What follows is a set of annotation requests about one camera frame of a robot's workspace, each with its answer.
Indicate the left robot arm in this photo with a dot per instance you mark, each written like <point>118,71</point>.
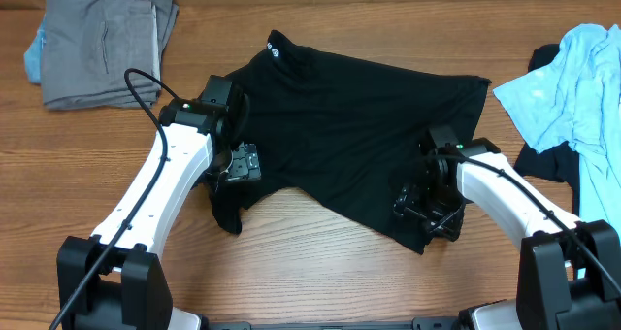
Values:
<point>114,279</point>

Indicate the folded blue garment under trousers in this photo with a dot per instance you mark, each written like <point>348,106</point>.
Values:
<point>33,56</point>

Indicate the black garment under blue shirt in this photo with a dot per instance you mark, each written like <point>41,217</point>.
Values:
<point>557,164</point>

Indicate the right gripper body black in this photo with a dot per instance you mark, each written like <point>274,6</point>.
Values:
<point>442,206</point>

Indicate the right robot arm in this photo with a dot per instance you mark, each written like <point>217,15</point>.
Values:
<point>569,270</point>

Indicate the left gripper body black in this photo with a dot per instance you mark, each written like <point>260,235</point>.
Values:
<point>236,164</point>

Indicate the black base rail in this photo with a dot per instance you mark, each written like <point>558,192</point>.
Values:
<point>330,326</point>

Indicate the light blue t-shirt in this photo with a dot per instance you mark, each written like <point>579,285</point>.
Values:
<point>575,100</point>

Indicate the folded grey trousers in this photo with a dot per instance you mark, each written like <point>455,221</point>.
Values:
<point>97,53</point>

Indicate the black polo shirt with logo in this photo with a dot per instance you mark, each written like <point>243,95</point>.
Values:
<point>345,131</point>

